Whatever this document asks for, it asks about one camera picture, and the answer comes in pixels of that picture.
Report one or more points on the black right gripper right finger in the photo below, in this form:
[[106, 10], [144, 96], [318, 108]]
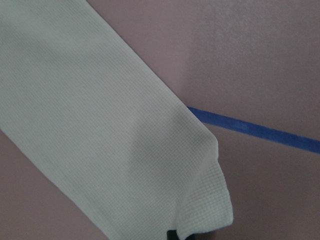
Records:
[[191, 237]]

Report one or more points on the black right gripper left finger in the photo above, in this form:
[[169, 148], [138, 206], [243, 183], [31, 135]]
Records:
[[171, 235]]

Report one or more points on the olive green long-sleeve shirt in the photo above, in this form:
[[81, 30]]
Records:
[[103, 127]]

